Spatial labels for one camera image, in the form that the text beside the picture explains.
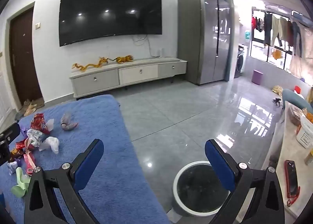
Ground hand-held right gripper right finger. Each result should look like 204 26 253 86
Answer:
205 139 286 224

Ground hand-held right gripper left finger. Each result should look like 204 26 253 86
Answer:
24 138 104 224

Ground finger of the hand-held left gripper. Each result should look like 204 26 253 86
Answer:
0 144 12 166
0 123 20 146

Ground pale lilac wrapper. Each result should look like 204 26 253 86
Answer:
7 160 21 174

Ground white printed wrapper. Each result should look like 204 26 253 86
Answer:
26 129 44 150

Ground pink wrapper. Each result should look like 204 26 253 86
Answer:
23 152 36 174

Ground red snack wrapper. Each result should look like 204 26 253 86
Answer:
30 113 50 134

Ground white round trash bin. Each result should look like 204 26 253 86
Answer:
173 160 231 217

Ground light green wrapper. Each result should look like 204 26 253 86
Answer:
11 167 31 197

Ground white plastic wrapper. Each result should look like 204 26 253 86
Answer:
39 137 60 153

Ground grey wrapper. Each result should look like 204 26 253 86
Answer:
60 113 79 132

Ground beige slippers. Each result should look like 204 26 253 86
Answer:
24 104 37 117

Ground blue fluffy blanket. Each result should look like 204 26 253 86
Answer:
0 94 172 224

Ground white shoe cabinet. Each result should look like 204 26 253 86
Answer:
0 70 13 123

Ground brown shoes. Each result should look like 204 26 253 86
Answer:
23 99 46 109

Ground dark brown door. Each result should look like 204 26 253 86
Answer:
9 8 44 111

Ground phone in red case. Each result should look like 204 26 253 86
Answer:
284 160 301 207

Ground grey white television cabinet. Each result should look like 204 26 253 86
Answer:
69 56 188 101

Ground bag of brown snacks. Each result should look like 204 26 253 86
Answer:
287 107 306 127

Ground white plastic basket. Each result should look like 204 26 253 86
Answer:
296 116 313 150

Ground purple stool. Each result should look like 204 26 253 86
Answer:
252 69 264 85

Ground teal chair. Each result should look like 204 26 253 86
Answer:
281 88 313 114

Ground golden dragon figurine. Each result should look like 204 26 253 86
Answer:
72 56 115 72

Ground white washing machine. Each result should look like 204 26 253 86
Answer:
234 44 249 78

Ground golden tiger figurine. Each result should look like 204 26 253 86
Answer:
115 55 134 64

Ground grey refrigerator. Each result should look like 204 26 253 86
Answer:
177 0 231 85

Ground beige hanging sheet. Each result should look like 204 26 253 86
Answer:
290 53 313 85

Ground row of hanging clothes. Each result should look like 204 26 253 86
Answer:
252 11 306 58

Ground television cables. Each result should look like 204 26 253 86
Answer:
132 34 159 57

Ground black wall television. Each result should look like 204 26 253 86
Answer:
59 0 162 47

